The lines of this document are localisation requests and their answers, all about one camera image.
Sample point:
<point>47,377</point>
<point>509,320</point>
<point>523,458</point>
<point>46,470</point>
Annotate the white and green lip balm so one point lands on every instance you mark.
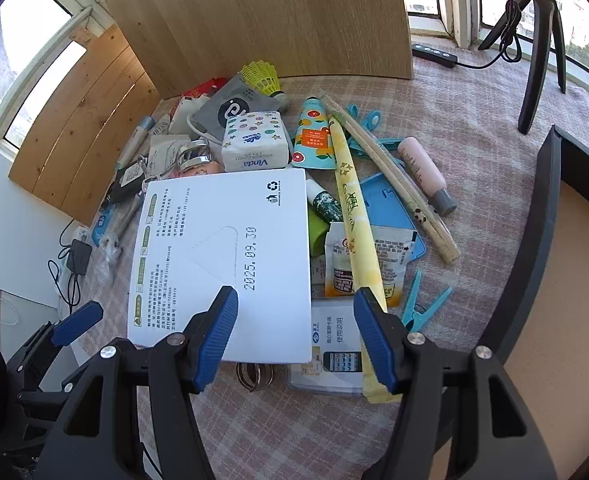
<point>322,202</point>

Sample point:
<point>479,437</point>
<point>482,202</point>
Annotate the wrapped wooden chopsticks pair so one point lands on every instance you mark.
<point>394,175</point>

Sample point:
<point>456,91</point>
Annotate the red fabric pouch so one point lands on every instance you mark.
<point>202,89</point>

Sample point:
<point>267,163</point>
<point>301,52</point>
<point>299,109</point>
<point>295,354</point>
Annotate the white power strip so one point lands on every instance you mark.
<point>80,235</point>

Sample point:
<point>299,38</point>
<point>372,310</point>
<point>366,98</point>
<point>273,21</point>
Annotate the black storage container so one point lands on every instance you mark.
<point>544,210</point>

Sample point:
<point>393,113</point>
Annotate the green sachet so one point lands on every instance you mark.
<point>315,232</point>

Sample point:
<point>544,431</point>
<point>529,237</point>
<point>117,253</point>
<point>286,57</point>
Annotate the blue pocket tissue pack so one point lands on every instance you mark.
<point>102,225</point>

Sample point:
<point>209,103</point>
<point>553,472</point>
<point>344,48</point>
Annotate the black power adapter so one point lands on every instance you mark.
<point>77,256</point>

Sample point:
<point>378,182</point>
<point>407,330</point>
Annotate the white sachet with orange print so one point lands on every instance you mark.
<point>392,260</point>

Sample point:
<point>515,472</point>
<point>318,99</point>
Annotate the slatted wooden panel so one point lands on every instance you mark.
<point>82,125</point>

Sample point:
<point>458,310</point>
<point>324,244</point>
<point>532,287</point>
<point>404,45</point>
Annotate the white paper packet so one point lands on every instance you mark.
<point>167,152</point>

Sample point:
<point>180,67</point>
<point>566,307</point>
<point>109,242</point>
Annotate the large wooden board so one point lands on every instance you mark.
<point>254,20</point>

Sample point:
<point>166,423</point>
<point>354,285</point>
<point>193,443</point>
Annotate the white printed tissue pack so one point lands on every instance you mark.
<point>199,240</point>

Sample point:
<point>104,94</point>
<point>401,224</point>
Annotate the grey sachet with black circle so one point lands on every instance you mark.
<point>229,105</point>

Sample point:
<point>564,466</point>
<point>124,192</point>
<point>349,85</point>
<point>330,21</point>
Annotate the long yellow sachet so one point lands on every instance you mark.
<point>357,220</point>

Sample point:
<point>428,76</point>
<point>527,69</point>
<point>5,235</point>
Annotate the plastic wrapped grey spoon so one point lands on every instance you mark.
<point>112,252</point>

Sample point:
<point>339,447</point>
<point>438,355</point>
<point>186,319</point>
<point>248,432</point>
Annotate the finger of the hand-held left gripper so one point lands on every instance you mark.
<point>77,322</point>

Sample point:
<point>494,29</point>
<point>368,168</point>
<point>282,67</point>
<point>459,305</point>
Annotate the stainless steel clip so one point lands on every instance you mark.
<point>194,152</point>

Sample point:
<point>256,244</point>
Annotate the black tripod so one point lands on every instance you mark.
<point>539,35</point>

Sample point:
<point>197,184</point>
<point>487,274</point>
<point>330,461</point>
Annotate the black wet wipe pack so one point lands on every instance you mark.
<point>124,182</point>

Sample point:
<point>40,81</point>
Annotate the white window frame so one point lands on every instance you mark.
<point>454,0</point>

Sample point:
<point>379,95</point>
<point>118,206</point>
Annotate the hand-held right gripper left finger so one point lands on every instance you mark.
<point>222,330</point>

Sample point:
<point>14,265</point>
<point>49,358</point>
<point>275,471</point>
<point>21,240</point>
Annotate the blue plastic tray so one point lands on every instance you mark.
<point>389,200</point>

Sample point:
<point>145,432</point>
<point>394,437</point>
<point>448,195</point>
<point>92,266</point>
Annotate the orange and white sachet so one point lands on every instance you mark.
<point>339,270</point>

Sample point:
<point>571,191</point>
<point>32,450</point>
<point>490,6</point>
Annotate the star print tissue pack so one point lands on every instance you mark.
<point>254,137</point>

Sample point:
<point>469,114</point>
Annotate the blue clothes peg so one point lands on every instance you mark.
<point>424,306</point>
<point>364,115</point>
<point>374,147</point>

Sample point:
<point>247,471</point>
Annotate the white tube with blue cap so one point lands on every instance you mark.
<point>134,142</point>

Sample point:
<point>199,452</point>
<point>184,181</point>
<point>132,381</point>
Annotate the yellow shuttlecock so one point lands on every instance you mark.
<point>260,76</point>

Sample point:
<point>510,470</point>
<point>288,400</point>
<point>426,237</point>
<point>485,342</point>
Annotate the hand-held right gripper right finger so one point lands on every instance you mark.
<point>374,345</point>

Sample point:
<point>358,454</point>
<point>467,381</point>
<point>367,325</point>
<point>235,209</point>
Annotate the orange print hand cream tube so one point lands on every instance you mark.
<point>314,135</point>

